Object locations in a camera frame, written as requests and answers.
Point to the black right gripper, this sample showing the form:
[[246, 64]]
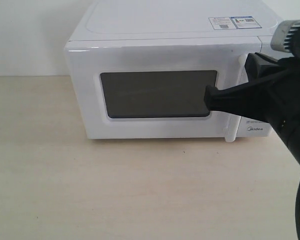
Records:
[[276, 101]]

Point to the white microwave door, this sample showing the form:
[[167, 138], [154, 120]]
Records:
[[141, 89]]

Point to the white microwave oven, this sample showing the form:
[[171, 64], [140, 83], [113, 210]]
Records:
[[120, 20]]

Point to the blue white label sticker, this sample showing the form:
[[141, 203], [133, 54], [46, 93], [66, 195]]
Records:
[[234, 23]]

